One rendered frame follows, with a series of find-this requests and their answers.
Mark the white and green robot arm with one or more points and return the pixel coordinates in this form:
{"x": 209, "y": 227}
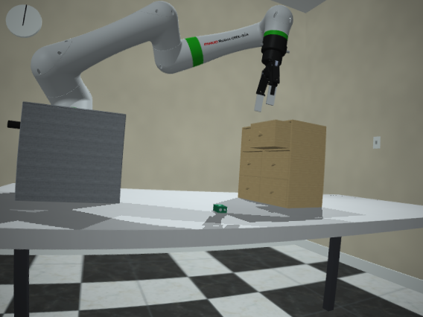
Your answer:
{"x": 57, "y": 67}

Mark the tan wooden drawer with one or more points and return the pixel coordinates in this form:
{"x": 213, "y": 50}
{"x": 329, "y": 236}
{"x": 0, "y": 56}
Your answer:
{"x": 251, "y": 163}
{"x": 273, "y": 134}
{"x": 251, "y": 182}
{"x": 277, "y": 189}
{"x": 276, "y": 163}
{"x": 245, "y": 141}

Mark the brown chest of drawers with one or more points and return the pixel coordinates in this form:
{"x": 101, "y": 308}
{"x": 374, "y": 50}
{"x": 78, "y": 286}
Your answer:
{"x": 306, "y": 165}

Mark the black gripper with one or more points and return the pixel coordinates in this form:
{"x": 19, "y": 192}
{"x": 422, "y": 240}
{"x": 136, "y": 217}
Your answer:
{"x": 272, "y": 60}

